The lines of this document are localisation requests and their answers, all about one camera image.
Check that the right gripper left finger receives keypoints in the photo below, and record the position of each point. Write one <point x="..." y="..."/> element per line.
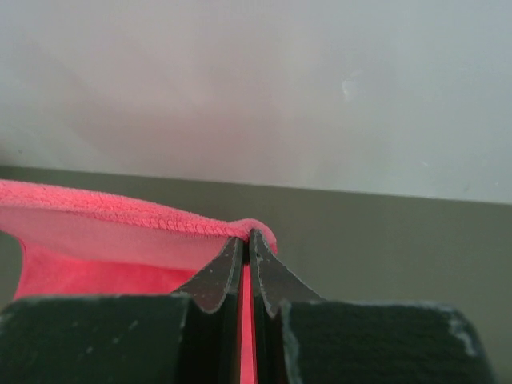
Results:
<point x="210" y="336"/>

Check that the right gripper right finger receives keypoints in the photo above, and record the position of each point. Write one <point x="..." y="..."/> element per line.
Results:
<point x="274" y="289"/>

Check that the pink towel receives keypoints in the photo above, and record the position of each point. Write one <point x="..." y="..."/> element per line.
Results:
<point x="95" y="302"/>

